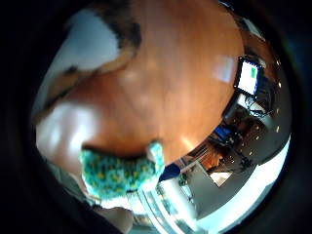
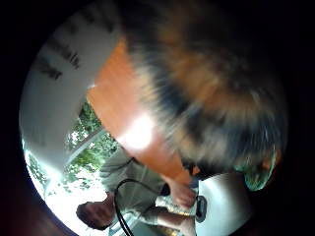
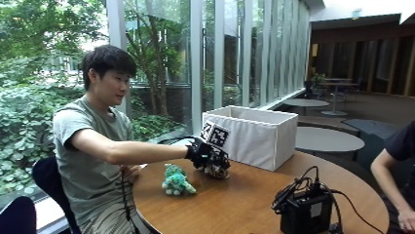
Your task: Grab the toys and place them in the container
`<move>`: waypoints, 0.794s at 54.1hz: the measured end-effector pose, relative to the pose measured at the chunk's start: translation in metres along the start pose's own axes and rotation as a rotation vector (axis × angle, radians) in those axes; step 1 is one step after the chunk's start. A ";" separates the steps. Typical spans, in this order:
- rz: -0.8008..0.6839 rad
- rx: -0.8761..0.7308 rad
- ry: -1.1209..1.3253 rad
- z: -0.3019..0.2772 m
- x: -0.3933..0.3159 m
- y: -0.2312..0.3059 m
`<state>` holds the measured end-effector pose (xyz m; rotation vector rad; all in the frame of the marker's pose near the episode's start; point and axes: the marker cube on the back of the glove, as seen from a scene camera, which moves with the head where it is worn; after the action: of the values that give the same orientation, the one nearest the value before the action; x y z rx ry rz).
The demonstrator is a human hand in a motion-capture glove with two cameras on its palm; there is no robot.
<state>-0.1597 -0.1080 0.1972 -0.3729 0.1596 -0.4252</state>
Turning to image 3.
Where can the white fabric storage box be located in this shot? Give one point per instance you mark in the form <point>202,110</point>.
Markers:
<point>254,139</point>

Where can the dark grey bench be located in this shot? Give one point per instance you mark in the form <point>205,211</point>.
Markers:
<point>371,130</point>

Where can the green dinosaur soft toy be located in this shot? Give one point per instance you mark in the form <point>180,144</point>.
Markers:
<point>176,182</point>

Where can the small grey round table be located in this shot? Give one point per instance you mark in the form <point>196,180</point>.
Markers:
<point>306,102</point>

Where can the tall pedestal table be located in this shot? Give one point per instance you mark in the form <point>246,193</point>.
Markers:
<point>337,97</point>

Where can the white marker cube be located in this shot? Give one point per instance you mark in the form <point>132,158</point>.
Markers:
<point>216,135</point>

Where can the dark blue chair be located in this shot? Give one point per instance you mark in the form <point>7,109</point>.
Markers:
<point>17,217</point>

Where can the brown spotted soft toy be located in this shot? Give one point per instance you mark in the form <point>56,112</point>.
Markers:
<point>217,173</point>

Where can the black electronics box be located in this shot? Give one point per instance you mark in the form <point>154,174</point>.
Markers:
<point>305,213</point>

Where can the the person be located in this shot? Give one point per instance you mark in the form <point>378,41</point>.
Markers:
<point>90,136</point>

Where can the potted plant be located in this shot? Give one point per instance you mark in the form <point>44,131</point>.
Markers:
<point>319,81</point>

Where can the large grey round table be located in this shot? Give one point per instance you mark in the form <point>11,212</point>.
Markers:
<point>329,139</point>

